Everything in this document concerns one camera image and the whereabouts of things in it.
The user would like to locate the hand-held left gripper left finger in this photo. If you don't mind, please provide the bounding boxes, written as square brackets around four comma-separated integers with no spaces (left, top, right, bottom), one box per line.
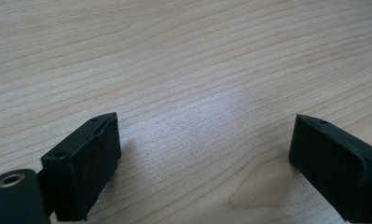
[37,112,122,222]

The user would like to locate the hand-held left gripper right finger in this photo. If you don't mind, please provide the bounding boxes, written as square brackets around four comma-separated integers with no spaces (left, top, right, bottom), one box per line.
[288,113,372,224]

